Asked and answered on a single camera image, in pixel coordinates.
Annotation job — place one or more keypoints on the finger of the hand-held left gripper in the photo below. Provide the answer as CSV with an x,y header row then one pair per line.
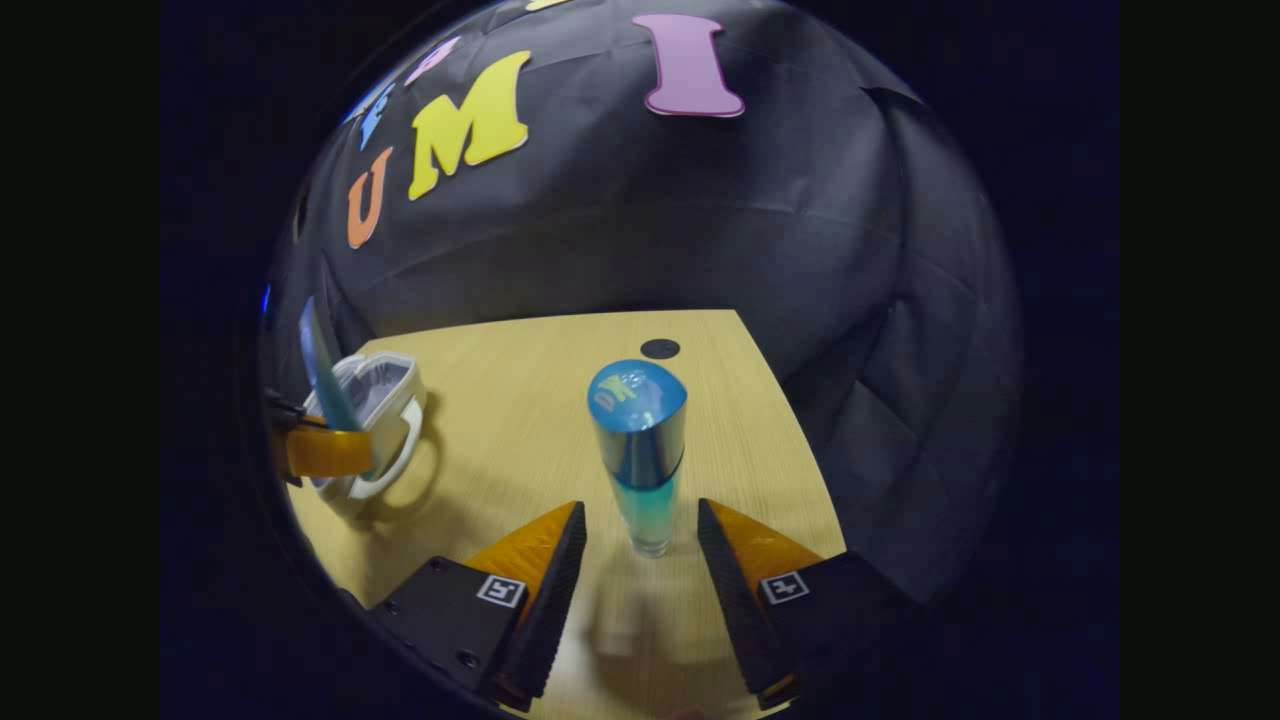
x,y
325,455

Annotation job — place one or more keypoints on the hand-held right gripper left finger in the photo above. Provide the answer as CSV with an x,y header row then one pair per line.
x,y
545,620

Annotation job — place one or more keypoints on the blue capped gradient bottle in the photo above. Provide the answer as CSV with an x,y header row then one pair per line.
x,y
640,450

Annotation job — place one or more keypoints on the blue teal tube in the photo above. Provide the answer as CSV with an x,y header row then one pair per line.
x,y
325,380

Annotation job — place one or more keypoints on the white suitcase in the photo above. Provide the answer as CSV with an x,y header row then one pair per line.
x,y
380,390

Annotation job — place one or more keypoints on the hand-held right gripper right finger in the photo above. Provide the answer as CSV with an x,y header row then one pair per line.
x,y
740,610

